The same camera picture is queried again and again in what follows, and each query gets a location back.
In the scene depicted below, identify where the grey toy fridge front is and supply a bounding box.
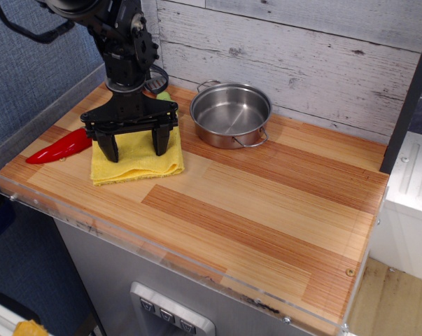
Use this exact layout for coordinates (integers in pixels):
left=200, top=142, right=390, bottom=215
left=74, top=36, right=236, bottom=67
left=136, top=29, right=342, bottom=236
left=55, top=220, right=306, bottom=335

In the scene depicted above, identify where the silver dispenser button panel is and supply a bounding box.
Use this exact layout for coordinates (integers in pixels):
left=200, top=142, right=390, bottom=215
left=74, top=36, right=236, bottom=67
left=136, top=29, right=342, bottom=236
left=130, top=281, right=216, bottom=335

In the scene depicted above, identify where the dark grey right post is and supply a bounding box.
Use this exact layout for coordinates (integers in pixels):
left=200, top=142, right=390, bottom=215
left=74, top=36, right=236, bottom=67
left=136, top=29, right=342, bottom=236
left=379, top=53, right=422, bottom=174

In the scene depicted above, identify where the red toy pepper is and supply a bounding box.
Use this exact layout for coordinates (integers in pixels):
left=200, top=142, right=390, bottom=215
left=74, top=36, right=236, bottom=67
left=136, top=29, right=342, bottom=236
left=25, top=128, right=92, bottom=165

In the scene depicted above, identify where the clear acrylic table guard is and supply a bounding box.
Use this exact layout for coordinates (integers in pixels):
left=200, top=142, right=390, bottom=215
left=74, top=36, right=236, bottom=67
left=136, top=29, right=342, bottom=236
left=0, top=85, right=388, bottom=335

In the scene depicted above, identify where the yellow object bottom left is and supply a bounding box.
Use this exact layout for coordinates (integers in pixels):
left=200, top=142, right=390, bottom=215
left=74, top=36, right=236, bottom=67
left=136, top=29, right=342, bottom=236
left=13, top=320, right=49, bottom=336

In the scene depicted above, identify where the green handled toy spatula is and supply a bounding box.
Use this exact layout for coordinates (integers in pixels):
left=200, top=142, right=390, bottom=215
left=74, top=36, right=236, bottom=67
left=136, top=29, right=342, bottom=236
left=144, top=76, right=171, bottom=101

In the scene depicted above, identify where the small steel pot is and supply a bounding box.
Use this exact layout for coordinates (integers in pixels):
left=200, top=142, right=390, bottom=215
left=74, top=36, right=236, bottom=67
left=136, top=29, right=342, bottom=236
left=190, top=80, right=272, bottom=149

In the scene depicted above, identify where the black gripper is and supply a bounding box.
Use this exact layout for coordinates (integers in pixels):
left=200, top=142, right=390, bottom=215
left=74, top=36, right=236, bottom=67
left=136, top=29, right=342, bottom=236
left=80, top=91, right=178, bottom=162

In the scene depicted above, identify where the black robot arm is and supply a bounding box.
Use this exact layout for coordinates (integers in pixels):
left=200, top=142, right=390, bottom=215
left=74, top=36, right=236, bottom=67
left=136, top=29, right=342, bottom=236
left=44, top=1, right=178, bottom=162

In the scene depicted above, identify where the yellow cloth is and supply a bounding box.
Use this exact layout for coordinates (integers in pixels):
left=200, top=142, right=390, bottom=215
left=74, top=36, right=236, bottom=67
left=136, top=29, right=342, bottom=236
left=90, top=127, right=185, bottom=186

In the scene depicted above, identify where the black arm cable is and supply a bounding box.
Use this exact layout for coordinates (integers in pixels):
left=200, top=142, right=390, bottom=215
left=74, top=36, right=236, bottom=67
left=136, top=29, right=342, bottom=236
left=0, top=0, right=75, bottom=45

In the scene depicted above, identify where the white side cabinet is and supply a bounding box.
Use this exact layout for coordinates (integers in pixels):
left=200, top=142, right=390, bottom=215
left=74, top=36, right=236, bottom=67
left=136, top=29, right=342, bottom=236
left=370, top=132, right=422, bottom=279

